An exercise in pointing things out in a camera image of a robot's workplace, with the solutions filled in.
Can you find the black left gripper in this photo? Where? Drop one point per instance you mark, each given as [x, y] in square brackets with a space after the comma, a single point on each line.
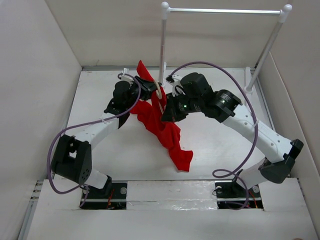
[146, 88]

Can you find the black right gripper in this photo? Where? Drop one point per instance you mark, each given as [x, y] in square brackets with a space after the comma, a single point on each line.
[171, 113]

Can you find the beige wooden hanger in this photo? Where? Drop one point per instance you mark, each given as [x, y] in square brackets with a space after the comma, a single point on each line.
[159, 95]

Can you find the red t shirt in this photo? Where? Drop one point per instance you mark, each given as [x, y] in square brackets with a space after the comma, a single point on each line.
[168, 133]

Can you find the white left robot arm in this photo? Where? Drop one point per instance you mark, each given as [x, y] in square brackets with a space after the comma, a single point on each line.
[72, 157]

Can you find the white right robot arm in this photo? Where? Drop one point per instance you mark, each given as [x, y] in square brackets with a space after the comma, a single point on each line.
[192, 93]

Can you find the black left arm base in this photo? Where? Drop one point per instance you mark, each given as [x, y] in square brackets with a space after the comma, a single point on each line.
[114, 197]

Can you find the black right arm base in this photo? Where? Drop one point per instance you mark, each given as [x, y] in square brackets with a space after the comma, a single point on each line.
[230, 195]

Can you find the white clothes rack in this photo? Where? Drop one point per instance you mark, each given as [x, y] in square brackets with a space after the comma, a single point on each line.
[231, 38]

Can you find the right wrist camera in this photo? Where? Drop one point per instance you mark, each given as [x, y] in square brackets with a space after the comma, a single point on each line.
[175, 81]

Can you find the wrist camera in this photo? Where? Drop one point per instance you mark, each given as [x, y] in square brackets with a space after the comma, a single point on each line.
[175, 81]
[125, 76]

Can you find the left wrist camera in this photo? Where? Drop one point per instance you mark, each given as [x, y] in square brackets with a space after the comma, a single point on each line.
[125, 76]

